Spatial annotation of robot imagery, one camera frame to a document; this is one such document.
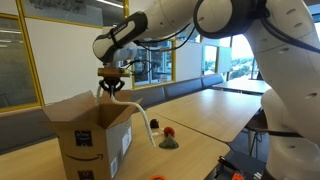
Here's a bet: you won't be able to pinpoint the orange black tape measure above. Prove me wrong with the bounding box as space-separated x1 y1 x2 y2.
149 118 160 130

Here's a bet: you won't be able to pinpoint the small orange black tool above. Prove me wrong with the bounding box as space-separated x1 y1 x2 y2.
230 171 246 180

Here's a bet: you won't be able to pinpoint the white braided rope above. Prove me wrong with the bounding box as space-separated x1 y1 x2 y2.
95 84 157 148

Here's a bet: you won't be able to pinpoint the white standing board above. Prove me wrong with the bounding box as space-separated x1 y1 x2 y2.
217 45 233 74

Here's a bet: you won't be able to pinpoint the red plush radish green leaves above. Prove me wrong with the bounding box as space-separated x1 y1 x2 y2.
151 126 180 150

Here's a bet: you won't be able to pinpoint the open cardboard shipping box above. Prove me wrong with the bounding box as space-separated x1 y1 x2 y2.
41 89 144 180

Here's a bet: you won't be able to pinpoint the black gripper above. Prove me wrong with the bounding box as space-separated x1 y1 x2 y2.
98 76 126 98

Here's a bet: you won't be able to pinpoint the grey upholstered bench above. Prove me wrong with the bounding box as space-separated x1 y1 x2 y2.
0 73 225 156

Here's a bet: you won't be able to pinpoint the black tool case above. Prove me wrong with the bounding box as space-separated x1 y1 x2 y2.
204 150 268 180

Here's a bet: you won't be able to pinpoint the brown chair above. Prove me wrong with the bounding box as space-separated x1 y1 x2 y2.
244 109 278 158

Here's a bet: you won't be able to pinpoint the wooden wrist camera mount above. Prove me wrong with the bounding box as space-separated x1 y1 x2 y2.
97 67 132 79

